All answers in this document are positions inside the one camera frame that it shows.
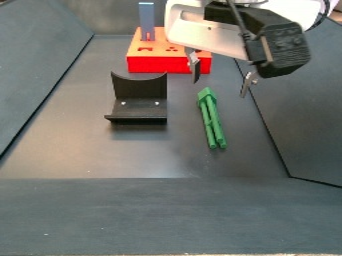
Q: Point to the black curved fixture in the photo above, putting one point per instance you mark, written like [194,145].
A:
[141,99]

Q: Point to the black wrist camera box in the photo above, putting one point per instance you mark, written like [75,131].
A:
[273,39]

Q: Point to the red peg board block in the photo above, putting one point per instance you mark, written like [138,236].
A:
[156,56]

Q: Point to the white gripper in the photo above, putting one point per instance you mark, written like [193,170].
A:
[190,30]

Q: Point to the green three prong object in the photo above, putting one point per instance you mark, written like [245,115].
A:
[212,121]

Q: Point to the light blue slotted block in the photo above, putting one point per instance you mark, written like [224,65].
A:
[147,20]

